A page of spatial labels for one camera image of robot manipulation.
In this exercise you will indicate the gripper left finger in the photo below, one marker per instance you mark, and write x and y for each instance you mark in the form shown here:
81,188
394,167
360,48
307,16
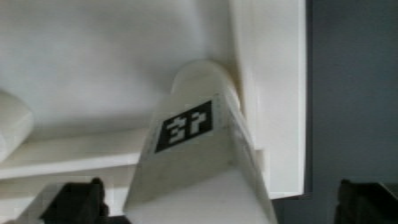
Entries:
78,206

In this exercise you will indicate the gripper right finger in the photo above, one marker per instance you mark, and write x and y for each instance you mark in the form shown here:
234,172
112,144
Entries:
366,203

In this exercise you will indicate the white square tabletop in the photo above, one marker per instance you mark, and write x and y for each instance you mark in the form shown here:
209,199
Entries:
90,54

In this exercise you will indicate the white U-shaped fence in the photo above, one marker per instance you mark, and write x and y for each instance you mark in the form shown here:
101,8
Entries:
270,42

